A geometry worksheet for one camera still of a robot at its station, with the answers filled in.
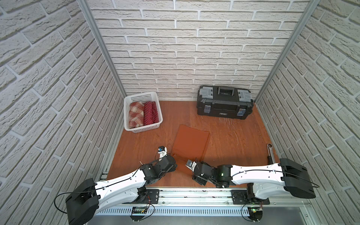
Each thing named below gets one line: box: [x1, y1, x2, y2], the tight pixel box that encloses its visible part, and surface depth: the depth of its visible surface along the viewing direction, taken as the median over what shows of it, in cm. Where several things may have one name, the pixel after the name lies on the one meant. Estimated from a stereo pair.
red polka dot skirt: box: [143, 101, 159, 126], surface depth 108 cm
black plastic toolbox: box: [196, 85, 254, 120], surface depth 101 cm
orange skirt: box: [170, 124, 210, 175], surface depth 96 cm
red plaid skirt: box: [128, 102, 145, 129], surface depth 102 cm
